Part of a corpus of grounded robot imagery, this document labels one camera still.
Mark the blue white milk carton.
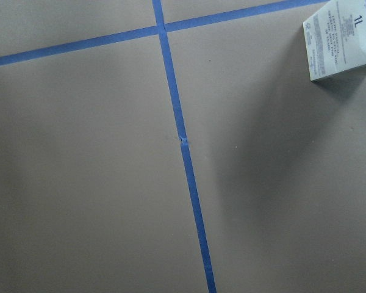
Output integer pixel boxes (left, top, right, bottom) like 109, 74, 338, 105
303, 0, 366, 81

